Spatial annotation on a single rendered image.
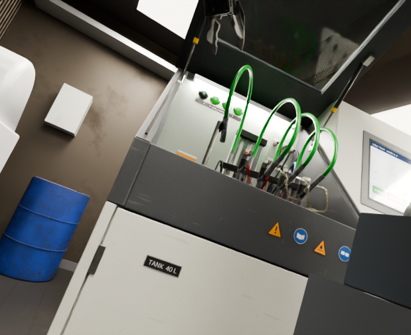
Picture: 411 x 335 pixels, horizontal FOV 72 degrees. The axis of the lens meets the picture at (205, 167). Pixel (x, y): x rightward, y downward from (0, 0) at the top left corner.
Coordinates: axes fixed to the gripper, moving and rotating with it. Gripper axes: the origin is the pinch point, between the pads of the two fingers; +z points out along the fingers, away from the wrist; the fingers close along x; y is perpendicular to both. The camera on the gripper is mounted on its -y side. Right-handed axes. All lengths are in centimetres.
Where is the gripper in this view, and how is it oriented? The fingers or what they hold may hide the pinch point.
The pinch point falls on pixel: (228, 48)
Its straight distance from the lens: 89.0
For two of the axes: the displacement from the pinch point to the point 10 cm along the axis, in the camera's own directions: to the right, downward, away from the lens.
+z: 1.3, 9.1, 3.8
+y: -3.5, 4.1, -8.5
